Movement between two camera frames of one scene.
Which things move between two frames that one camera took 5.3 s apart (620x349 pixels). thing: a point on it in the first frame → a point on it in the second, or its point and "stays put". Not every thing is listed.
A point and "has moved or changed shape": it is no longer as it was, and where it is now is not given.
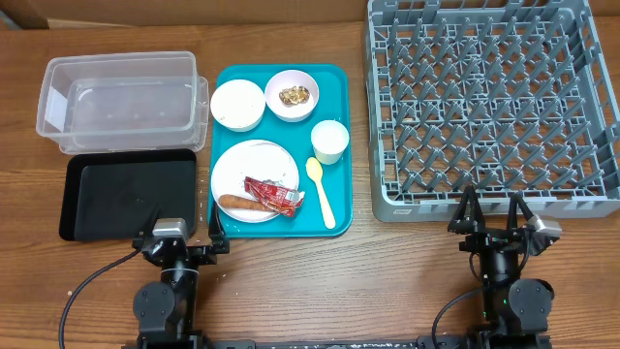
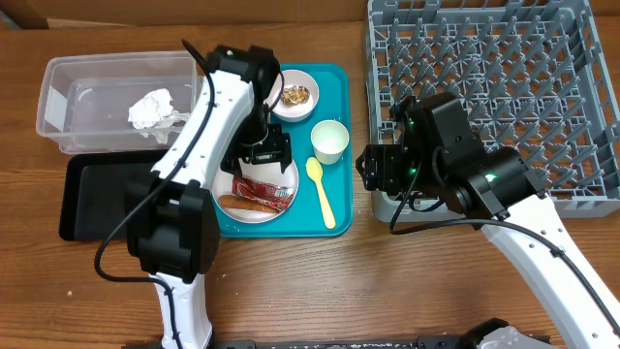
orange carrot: [232, 201] stays put
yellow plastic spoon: [315, 172] stays put
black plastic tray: [110, 196] stays put
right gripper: [484, 237] → [381, 170]
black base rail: [421, 342] stays put
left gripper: [203, 255] → [278, 148]
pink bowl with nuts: [292, 95] stays put
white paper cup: [329, 139] stays put
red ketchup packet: [274, 195] has moved or changed shape
